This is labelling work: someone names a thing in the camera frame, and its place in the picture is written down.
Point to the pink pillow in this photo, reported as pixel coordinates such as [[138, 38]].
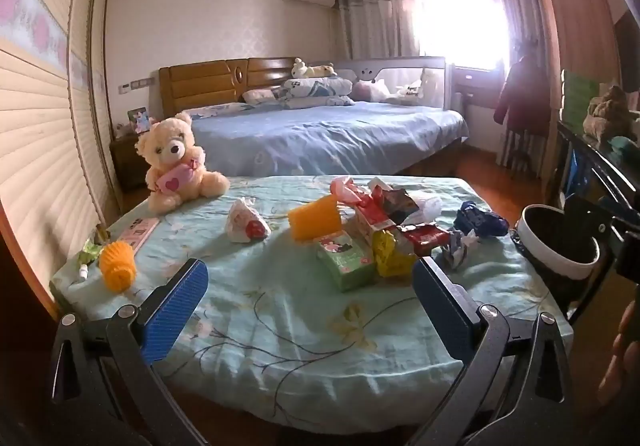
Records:
[[260, 95]]

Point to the silver crumpled wrapper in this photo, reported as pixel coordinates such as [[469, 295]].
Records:
[[457, 251]]

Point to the green printed box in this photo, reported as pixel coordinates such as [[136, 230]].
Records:
[[345, 266]]

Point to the pink card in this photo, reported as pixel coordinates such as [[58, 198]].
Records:
[[137, 231]]

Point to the large yellow foam net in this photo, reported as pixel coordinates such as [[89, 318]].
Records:
[[315, 218]]

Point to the red white wrapper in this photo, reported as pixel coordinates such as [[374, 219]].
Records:
[[370, 213]]

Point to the small yellow foam net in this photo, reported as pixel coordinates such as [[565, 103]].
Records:
[[117, 268]]

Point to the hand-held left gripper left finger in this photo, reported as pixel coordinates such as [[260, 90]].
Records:
[[175, 311]]

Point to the panda print pillow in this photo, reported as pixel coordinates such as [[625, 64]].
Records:
[[320, 86]]

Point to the bed with floral green sheet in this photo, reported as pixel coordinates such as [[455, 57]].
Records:
[[280, 306]]

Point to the wooden nightstand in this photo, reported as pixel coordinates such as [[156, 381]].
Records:
[[127, 163]]

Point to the photo frame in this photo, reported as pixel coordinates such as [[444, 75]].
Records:
[[140, 120]]

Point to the beige sliding door wardrobe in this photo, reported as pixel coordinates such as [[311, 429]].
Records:
[[40, 151]]

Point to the white bin with black bag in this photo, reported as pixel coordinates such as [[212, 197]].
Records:
[[550, 266]]

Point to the pink plush toy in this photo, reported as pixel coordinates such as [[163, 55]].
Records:
[[370, 90]]

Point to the dark red coat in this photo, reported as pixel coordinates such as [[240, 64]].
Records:
[[522, 96]]

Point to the pink ribbon wrapper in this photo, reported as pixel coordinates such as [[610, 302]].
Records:
[[345, 188]]

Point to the wall switch panel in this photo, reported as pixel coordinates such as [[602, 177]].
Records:
[[135, 85]]

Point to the bed with blue sheet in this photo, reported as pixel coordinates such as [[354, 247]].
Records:
[[325, 136]]

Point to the grey drawer cabinet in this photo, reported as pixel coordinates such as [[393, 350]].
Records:
[[475, 81]]

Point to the teal cloth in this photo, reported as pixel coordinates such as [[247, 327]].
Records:
[[625, 145]]

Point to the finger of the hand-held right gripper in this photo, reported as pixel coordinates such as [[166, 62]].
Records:
[[595, 226]]

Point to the small white tube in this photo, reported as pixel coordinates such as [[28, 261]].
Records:
[[83, 272]]

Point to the person's right hand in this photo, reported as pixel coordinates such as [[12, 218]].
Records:
[[622, 366]]

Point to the red box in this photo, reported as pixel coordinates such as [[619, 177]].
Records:
[[425, 238]]

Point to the wooden headboard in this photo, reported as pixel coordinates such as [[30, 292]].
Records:
[[200, 81]]

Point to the white bubble wrap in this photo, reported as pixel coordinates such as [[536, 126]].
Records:
[[427, 211]]

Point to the small white plush toy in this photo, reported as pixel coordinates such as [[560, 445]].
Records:
[[412, 87]]

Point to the grey bed guard rail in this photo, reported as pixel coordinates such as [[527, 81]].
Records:
[[390, 63]]

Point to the bright window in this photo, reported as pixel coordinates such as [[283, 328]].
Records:
[[460, 21]]

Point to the beige teddy bear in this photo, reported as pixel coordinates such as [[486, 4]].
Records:
[[170, 141]]

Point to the black television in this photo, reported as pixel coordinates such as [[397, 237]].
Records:
[[629, 51]]

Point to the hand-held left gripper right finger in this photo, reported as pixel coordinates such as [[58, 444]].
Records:
[[440, 306]]

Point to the brown plush toy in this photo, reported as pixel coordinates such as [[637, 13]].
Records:
[[607, 111]]

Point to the white plush toy lying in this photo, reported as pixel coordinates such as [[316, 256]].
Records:
[[312, 70]]

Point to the dark printed wrapper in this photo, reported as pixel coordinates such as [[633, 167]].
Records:
[[400, 203]]

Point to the blue plastic bag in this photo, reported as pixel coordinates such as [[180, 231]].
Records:
[[475, 221]]

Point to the black desk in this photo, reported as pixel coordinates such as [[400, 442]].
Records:
[[600, 161]]

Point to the green wrapper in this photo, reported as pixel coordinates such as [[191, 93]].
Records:
[[90, 253]]

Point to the stack of green boxes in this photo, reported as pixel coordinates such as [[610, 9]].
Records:
[[577, 96]]

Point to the white paper bag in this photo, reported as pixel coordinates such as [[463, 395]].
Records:
[[240, 221]]

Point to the flat blue pillow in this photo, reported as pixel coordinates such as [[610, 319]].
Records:
[[220, 110]]

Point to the tall wooden wardrobe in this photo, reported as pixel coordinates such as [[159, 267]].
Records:
[[575, 26]]

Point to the blue cartoon print pillow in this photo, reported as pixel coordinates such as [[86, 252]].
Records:
[[320, 102]]

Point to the yellow snack wrapper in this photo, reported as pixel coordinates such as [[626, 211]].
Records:
[[390, 253]]

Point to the blue box under desk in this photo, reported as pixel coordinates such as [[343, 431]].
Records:
[[572, 171]]

